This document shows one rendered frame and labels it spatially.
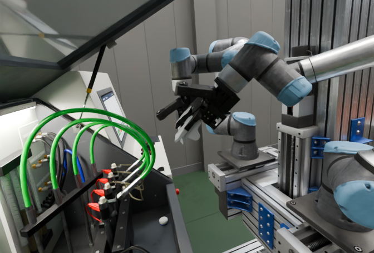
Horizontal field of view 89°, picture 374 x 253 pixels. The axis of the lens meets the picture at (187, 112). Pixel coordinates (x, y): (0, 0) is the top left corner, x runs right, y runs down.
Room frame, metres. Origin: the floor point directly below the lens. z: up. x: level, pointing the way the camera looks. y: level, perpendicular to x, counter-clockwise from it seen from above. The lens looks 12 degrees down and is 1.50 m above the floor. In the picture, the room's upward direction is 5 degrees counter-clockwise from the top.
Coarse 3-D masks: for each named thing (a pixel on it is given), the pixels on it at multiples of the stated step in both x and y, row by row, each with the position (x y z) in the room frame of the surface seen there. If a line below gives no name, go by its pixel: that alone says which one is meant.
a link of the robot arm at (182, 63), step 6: (174, 48) 0.70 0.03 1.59; (180, 48) 0.69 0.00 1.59; (186, 48) 0.70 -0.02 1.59; (174, 54) 0.69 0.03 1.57; (180, 54) 0.68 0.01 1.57; (186, 54) 0.69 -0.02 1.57; (174, 60) 0.69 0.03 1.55; (180, 60) 0.68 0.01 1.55; (186, 60) 0.69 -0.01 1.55; (192, 60) 0.72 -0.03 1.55; (174, 66) 0.69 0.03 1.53; (180, 66) 0.68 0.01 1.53; (186, 66) 0.69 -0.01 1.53; (192, 66) 0.72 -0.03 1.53; (174, 72) 0.69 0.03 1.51; (180, 72) 0.68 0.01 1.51; (186, 72) 0.69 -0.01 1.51; (174, 78) 0.69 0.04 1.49; (180, 78) 0.68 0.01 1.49; (186, 78) 0.69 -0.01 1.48
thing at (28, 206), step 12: (72, 108) 0.53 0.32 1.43; (84, 108) 0.53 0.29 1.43; (96, 108) 0.54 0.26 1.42; (48, 120) 0.51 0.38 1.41; (120, 120) 0.55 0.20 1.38; (36, 132) 0.51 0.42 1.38; (144, 132) 0.56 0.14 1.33; (24, 144) 0.50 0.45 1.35; (24, 156) 0.50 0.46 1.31; (24, 168) 0.50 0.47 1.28; (24, 180) 0.49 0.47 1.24; (24, 192) 0.49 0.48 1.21
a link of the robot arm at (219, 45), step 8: (224, 40) 1.10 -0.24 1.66; (232, 40) 1.07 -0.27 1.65; (216, 48) 1.10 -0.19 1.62; (224, 48) 1.07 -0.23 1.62; (216, 72) 1.09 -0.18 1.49; (216, 120) 1.01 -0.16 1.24; (224, 120) 0.99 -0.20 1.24; (208, 128) 1.03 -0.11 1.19; (216, 128) 1.00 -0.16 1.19; (224, 128) 0.98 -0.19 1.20
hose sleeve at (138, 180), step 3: (138, 177) 0.56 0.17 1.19; (135, 180) 0.56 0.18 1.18; (138, 180) 0.55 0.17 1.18; (141, 180) 0.55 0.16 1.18; (132, 183) 0.55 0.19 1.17; (135, 183) 0.55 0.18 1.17; (138, 183) 0.55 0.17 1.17; (129, 186) 0.55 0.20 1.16; (132, 186) 0.55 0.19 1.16; (135, 186) 0.55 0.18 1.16; (126, 189) 0.55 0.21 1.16; (129, 189) 0.55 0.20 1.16; (132, 189) 0.55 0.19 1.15; (123, 192) 0.54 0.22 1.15; (126, 192) 0.54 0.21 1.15; (123, 195) 0.54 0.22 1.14
